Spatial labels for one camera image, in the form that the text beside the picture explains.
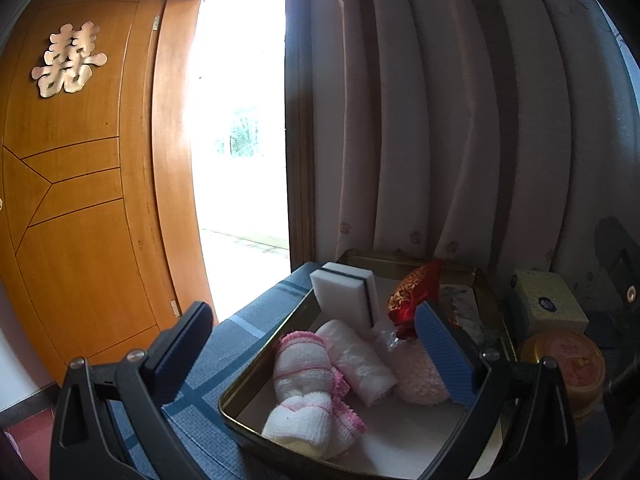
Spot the white sponge with dark layer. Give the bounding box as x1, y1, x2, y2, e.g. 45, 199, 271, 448
309, 261, 376, 331

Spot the pale pink flowered curtain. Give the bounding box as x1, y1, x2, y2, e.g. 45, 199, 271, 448
310, 0, 640, 286

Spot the gold character door decoration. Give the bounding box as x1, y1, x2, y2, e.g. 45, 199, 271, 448
31, 22, 109, 99

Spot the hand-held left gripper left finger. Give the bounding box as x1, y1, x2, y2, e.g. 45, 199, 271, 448
50, 301, 216, 480

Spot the wooden door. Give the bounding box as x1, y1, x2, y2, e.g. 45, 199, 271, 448
0, 0, 182, 387

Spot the red and gold fabric pouch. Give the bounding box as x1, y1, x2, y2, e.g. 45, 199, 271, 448
387, 260, 444, 339

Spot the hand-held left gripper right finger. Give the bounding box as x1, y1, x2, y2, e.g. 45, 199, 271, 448
414, 301, 579, 480

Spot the round gold tin pink lid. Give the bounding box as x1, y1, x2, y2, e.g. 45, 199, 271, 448
520, 331, 607, 407
569, 389, 606, 427

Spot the pink fluffy puff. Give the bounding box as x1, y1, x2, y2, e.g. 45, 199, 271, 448
390, 336, 452, 404

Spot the gold rectangular tin box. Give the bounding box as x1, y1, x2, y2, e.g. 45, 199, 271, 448
218, 249, 519, 480

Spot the pink and white knit towel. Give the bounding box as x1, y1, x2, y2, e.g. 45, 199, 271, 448
261, 331, 367, 459

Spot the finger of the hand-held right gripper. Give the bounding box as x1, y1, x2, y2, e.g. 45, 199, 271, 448
592, 216, 640, 356

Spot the clear plastic bag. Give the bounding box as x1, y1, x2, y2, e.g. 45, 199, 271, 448
375, 284, 497, 357

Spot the white and green tissue box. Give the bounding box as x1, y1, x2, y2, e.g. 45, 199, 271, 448
510, 268, 590, 336

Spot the white lace rolled towel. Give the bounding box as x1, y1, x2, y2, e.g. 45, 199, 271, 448
316, 320, 399, 409

